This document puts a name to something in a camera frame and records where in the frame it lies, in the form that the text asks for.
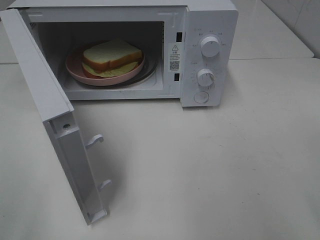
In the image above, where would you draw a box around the round white door button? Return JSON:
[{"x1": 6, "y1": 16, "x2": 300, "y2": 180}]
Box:
[{"x1": 193, "y1": 91, "x2": 209, "y2": 104}]

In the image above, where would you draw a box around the toast sandwich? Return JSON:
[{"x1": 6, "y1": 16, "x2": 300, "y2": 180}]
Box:
[{"x1": 81, "y1": 39, "x2": 144, "y2": 78}]

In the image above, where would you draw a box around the pink plate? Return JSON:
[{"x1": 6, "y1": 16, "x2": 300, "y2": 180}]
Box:
[{"x1": 65, "y1": 43, "x2": 145, "y2": 87}]

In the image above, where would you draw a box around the glass microwave turntable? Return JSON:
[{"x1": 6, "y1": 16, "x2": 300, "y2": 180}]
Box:
[{"x1": 76, "y1": 56, "x2": 157, "y2": 89}]

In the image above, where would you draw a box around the lower white timer knob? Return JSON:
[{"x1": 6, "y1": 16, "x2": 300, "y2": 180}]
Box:
[{"x1": 196, "y1": 68, "x2": 215, "y2": 87}]

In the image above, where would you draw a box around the white warning label sticker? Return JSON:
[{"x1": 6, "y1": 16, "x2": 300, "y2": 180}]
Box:
[{"x1": 167, "y1": 42, "x2": 182, "y2": 72}]

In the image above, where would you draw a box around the white microwave oven body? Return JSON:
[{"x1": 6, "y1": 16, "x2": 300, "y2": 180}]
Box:
[{"x1": 6, "y1": 0, "x2": 238, "y2": 107}]

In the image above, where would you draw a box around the upper white power knob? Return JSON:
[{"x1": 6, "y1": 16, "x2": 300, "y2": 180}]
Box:
[{"x1": 200, "y1": 35, "x2": 221, "y2": 58}]

